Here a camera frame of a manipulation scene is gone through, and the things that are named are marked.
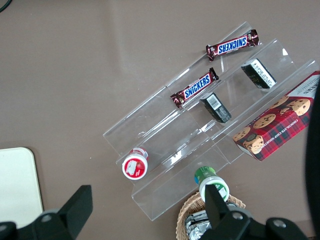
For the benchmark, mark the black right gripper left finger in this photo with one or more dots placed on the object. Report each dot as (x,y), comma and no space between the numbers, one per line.
(75,212)

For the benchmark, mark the clear acrylic step shelf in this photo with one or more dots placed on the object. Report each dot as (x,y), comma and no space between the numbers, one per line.
(180,140)

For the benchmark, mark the green yogurt cup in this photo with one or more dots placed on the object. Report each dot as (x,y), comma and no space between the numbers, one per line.
(210,178)

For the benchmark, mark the red strawberry yogurt cup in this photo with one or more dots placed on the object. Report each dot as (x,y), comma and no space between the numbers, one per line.
(135,167)

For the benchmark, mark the light oval wicker basket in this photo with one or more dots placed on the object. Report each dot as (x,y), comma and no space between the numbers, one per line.
(186,212)

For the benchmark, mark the Snickers chocolate bar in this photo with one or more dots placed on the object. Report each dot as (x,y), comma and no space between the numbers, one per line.
(232,45)
(195,87)

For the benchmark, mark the small black carton box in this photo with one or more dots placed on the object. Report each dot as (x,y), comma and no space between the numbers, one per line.
(260,73)
(215,107)

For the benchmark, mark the beige plastic tray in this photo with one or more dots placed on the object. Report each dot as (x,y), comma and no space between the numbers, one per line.
(17,185)

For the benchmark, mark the silver foil packet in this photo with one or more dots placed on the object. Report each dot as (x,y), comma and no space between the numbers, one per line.
(197,225)

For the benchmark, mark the red tartan cookie box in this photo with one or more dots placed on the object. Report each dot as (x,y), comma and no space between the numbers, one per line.
(277,125)

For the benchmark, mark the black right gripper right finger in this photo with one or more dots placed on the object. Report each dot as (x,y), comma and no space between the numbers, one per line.
(215,207)

